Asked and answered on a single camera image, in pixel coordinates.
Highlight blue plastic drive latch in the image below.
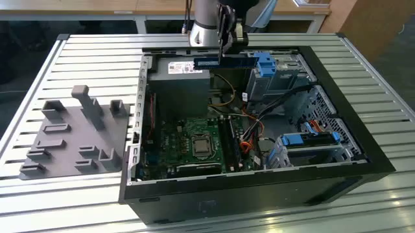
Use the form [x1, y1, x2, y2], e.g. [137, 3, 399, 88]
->
[254, 51, 278, 78]

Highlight white power supply label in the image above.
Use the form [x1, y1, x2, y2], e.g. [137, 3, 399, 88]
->
[167, 61, 196, 75]

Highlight metal socket cover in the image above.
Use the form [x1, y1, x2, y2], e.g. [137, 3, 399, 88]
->
[191, 135, 214, 159]

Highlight silver disk bay cage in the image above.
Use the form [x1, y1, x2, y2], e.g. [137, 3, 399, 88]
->
[266, 132, 368, 171]

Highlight red wire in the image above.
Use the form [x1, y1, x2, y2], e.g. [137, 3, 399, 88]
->
[145, 93, 156, 144]

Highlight wooden desk white frame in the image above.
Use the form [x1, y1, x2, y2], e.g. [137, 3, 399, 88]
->
[0, 0, 332, 34]

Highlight black graphics card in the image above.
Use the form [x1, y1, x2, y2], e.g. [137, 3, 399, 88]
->
[176, 163, 226, 177]

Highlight wooden cabinet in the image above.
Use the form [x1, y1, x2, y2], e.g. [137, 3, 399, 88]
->
[320, 0, 415, 64]

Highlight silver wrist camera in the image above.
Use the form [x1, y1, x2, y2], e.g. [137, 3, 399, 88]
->
[235, 18, 250, 46]

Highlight blue and orange disk wires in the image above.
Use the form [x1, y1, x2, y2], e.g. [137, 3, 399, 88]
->
[303, 119, 330, 134]

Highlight grey parts rack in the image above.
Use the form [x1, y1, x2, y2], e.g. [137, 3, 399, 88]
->
[19, 84, 131, 181]

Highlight green motherboard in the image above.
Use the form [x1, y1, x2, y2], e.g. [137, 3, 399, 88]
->
[141, 116, 260, 181]

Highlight silver drive bay cage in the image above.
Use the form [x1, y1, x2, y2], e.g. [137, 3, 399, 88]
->
[246, 52, 318, 104]

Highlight black open PC case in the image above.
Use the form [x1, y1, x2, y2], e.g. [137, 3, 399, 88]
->
[116, 45, 396, 225]

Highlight hard disk in blue carrier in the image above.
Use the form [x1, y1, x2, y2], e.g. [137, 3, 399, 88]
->
[280, 132, 342, 149]

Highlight blue RAM stick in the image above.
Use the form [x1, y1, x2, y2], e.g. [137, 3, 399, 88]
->
[193, 56, 258, 71]

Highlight black cable bundle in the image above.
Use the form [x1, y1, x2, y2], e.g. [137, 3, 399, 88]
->
[244, 84, 314, 123]

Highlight yellow wire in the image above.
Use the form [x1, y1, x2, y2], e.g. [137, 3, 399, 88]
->
[208, 73, 236, 108]

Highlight black arm base cable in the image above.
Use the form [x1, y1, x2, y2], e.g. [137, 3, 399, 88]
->
[181, 0, 192, 34]

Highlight orange wire bundle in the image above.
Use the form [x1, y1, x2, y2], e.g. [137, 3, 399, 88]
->
[239, 141, 258, 154]

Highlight grey power supply unit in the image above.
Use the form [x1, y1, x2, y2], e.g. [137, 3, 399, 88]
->
[147, 57, 212, 120]

